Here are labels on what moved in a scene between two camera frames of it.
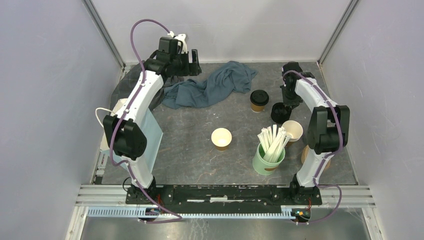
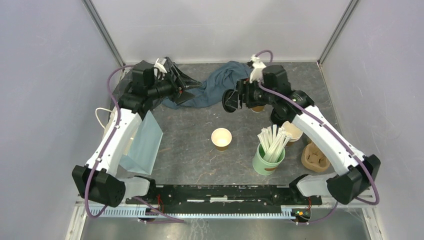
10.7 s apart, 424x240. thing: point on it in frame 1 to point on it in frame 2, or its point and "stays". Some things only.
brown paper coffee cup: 256,108 stays
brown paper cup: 221,137 stays
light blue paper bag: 153,132 stays
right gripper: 294,103 to 244,86
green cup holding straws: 262,166 stays
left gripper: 191,69 to 182,81
